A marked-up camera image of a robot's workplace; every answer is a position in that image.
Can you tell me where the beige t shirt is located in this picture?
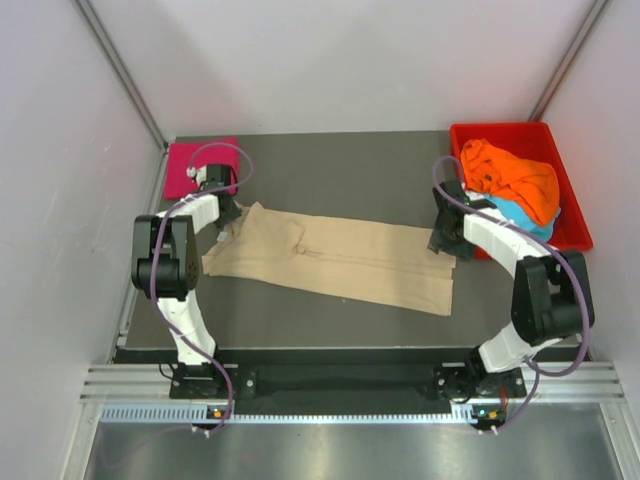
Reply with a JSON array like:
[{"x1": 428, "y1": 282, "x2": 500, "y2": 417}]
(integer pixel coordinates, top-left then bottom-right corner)
[{"x1": 202, "y1": 203, "x2": 456, "y2": 316}]

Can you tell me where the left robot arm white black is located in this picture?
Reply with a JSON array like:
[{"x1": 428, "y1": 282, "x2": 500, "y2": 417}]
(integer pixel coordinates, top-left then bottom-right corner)
[{"x1": 131, "y1": 164, "x2": 240, "y2": 398}]

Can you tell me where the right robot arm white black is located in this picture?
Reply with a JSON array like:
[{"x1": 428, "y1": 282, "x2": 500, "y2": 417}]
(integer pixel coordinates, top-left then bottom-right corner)
[{"x1": 428, "y1": 180, "x2": 595, "y2": 398}]

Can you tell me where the blue t shirt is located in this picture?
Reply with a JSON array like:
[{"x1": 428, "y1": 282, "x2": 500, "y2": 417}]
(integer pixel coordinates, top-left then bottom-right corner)
[{"x1": 467, "y1": 191, "x2": 561, "y2": 242}]

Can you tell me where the folded pink t shirt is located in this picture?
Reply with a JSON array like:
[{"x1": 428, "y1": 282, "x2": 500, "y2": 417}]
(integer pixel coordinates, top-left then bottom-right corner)
[{"x1": 163, "y1": 141, "x2": 240, "y2": 200}]

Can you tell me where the orange t shirt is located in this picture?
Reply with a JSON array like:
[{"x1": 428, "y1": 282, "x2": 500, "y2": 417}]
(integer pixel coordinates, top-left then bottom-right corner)
[{"x1": 460, "y1": 139, "x2": 560, "y2": 226}]

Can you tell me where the red plastic bin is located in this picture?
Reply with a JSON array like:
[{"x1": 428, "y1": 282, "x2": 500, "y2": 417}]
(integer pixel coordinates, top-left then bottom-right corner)
[{"x1": 448, "y1": 121, "x2": 595, "y2": 261}]

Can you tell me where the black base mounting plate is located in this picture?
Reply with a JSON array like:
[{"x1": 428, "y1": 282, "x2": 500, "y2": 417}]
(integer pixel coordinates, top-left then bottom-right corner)
[{"x1": 169, "y1": 362, "x2": 521, "y2": 404}]

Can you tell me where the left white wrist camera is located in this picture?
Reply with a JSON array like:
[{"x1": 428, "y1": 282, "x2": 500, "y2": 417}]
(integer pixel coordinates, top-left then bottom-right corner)
[{"x1": 186, "y1": 166, "x2": 207, "y2": 185}]

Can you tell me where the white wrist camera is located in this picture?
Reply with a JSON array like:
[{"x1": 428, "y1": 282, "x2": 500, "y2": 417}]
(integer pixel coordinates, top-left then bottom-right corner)
[
  {"x1": 465, "y1": 191, "x2": 495, "y2": 210},
  {"x1": 186, "y1": 166, "x2": 207, "y2": 185}
]

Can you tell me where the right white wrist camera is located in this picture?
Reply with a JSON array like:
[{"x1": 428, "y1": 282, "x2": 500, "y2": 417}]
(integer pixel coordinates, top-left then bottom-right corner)
[{"x1": 465, "y1": 191, "x2": 495, "y2": 210}]

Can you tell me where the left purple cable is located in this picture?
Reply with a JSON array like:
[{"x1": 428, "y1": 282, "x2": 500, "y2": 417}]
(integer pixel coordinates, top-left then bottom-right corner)
[{"x1": 97, "y1": 141, "x2": 255, "y2": 469}]

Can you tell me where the purple cable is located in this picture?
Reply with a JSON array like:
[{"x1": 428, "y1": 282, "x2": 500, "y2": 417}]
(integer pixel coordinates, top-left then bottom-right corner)
[
  {"x1": 430, "y1": 154, "x2": 595, "y2": 436},
  {"x1": 97, "y1": 141, "x2": 255, "y2": 469}
]

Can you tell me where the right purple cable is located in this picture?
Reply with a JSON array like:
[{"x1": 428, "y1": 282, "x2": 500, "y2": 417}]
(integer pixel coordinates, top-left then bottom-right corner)
[{"x1": 430, "y1": 154, "x2": 595, "y2": 436}]

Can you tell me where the aluminium rail profile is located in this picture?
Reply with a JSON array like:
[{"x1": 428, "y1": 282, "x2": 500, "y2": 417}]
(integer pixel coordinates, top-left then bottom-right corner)
[{"x1": 80, "y1": 362, "x2": 626, "y2": 403}]

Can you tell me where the grey slotted cable duct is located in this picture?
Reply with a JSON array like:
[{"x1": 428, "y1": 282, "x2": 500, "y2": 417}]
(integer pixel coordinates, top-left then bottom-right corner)
[{"x1": 100, "y1": 404, "x2": 477, "y2": 425}]

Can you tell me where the right aluminium frame post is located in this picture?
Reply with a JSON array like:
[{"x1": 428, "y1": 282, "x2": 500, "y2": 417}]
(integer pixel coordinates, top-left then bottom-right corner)
[{"x1": 527, "y1": 0, "x2": 613, "y2": 122}]

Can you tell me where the aluminium frame post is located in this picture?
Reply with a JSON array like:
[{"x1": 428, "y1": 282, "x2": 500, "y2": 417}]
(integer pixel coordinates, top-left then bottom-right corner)
[
  {"x1": 69, "y1": 0, "x2": 170, "y2": 151},
  {"x1": 527, "y1": 0, "x2": 613, "y2": 122}
]

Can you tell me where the left aluminium frame post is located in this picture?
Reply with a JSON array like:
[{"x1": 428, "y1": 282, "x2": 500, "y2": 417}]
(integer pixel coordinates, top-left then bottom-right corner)
[{"x1": 69, "y1": 0, "x2": 170, "y2": 151}]

